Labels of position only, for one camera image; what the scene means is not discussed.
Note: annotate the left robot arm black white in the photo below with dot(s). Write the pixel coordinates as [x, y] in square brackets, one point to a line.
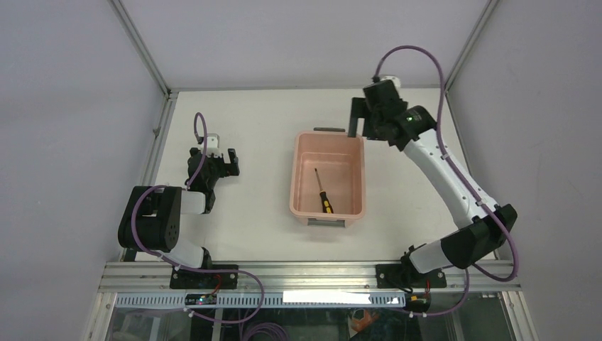
[151, 220]

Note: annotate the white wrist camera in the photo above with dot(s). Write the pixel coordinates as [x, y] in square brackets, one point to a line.
[394, 79]
[211, 146]

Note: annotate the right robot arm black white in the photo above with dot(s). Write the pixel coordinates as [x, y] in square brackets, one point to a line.
[482, 223]

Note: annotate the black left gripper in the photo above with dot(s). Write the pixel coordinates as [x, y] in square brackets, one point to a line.
[226, 169]

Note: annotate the aluminium front rail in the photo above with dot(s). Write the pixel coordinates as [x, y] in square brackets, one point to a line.
[278, 276]

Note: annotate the black yellow screwdriver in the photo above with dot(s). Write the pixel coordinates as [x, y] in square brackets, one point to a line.
[326, 205]

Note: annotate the aluminium left frame post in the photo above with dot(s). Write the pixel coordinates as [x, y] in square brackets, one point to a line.
[138, 43]

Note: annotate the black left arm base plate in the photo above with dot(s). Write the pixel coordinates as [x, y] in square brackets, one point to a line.
[204, 277]

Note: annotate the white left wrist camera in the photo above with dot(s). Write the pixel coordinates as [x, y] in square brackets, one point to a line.
[211, 146]

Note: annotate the white slotted cable duct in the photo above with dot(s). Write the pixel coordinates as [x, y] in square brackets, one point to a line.
[286, 299]

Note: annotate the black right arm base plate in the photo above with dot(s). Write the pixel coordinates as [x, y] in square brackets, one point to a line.
[402, 276]

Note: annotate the aluminium frame post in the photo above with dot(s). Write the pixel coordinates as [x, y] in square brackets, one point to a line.
[476, 31]
[138, 43]

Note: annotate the orange object under table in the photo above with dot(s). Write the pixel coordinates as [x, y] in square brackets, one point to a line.
[360, 319]

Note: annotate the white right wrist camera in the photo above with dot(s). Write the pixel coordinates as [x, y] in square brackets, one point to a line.
[394, 79]

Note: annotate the aluminium right frame post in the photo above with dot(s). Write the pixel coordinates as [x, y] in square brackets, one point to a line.
[476, 31]

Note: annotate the pink plastic bin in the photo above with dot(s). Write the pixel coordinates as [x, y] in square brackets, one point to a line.
[341, 165]

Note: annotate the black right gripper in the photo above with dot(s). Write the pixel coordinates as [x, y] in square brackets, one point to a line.
[359, 109]

